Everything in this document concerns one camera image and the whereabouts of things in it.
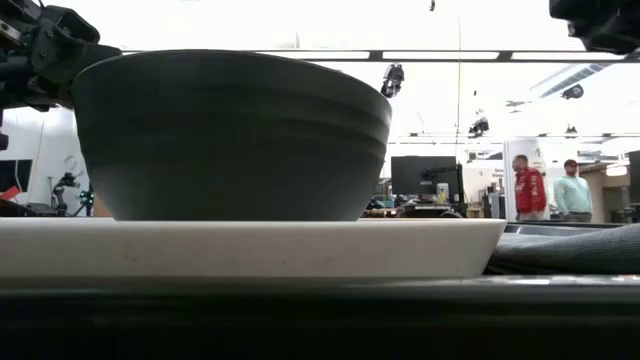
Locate person in light green top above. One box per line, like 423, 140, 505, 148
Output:
552, 158, 594, 223

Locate dark grey ribbed bowl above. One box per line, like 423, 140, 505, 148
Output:
70, 48, 394, 223

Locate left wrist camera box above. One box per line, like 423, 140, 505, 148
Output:
40, 4, 102, 46

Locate person in red jacket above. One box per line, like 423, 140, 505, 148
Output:
511, 154, 549, 223

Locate grey cloth napkin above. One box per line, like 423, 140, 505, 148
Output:
485, 222, 640, 276

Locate white square pillar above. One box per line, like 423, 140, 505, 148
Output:
501, 137, 556, 223

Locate black wall screen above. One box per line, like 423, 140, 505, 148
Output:
0, 158, 34, 194

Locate black ceiling camera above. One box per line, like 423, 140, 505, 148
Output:
467, 116, 491, 138
378, 63, 407, 100

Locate black computer monitor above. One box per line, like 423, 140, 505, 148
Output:
390, 155, 465, 203

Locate white plate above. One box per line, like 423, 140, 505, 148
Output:
0, 215, 508, 280

